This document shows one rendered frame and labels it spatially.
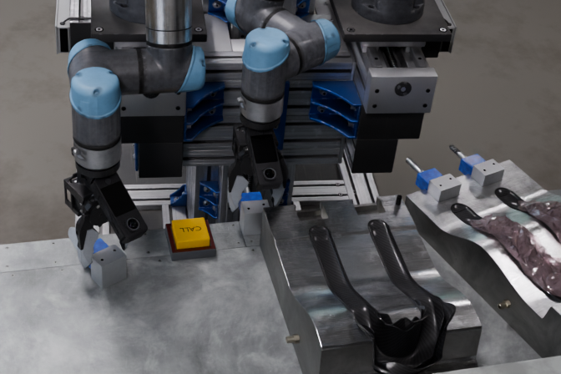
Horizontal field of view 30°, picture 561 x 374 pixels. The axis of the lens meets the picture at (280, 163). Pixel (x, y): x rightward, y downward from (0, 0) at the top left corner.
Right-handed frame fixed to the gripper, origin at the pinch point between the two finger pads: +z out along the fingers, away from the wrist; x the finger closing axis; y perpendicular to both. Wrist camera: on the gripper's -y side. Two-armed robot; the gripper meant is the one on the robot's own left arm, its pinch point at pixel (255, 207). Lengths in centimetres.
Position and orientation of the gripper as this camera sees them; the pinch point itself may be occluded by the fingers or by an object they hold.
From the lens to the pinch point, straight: 193.2
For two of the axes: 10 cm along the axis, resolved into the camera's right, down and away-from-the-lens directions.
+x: -9.7, 0.7, -2.3
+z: -0.8, 7.9, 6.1
